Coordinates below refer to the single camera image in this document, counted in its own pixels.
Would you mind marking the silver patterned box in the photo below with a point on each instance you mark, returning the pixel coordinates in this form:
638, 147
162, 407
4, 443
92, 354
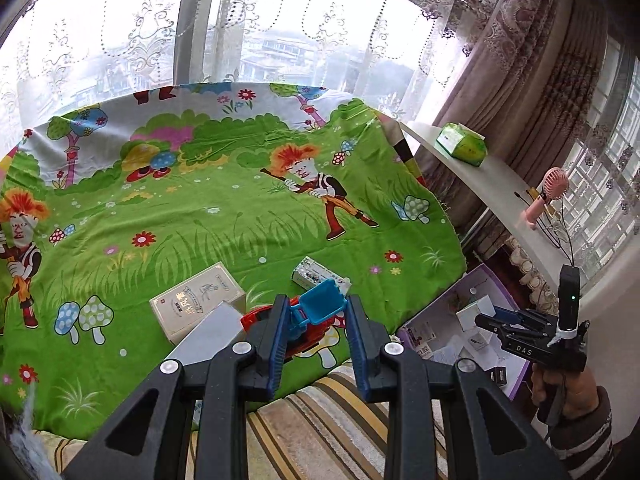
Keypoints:
315, 275

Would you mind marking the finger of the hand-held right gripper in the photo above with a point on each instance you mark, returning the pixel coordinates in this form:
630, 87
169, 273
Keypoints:
487, 324
515, 317

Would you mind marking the green tissue pack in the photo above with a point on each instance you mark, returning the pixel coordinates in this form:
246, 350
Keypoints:
462, 145

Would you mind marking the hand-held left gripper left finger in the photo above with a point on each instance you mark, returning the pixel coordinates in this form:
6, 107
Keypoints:
277, 350

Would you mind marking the person's right forearm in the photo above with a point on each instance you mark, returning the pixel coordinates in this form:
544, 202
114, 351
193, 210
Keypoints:
585, 440

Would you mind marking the brown patterned curtain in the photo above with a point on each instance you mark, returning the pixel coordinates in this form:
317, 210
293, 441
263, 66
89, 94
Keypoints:
525, 75

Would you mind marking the red and blue toy truck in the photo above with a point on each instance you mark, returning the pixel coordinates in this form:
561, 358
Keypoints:
320, 305

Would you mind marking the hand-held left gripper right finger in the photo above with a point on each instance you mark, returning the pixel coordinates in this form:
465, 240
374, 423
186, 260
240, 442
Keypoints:
357, 350

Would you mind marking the beige box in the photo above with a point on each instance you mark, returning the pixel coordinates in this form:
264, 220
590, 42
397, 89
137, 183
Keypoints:
195, 300

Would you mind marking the white lace curtain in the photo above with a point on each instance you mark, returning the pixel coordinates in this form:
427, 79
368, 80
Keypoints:
125, 45

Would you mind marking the person's right hand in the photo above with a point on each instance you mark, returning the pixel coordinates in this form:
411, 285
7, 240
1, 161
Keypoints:
580, 390

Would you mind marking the large plain grey box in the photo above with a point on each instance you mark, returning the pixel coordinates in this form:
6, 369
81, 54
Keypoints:
210, 330

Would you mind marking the grey fluffy cloth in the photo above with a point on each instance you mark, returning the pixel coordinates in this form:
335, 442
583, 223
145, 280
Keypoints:
27, 425

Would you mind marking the white window shelf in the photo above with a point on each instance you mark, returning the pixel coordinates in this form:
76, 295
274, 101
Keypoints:
500, 180

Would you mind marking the pink handheld fan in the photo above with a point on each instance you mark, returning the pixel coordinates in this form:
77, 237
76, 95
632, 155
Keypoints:
555, 182

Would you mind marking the grey window post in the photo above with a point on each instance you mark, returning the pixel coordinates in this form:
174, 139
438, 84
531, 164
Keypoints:
192, 25

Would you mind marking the purple storage box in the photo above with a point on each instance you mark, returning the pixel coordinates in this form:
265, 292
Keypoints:
440, 310

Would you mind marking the small white box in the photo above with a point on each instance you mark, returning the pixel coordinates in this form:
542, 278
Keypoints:
475, 312

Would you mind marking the green cartoon printed blanket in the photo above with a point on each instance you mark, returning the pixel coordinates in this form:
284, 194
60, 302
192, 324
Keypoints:
200, 210

